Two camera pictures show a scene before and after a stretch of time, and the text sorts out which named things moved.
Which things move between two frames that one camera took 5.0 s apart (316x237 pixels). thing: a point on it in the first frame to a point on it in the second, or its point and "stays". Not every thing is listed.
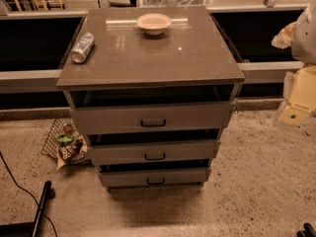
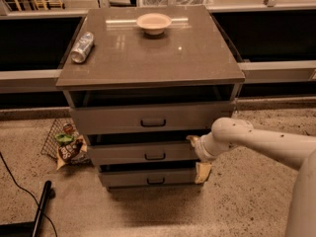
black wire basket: [51, 145] stays
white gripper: [305, 39] to [201, 151]
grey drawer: [153, 152] stays
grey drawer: [151, 176] stays
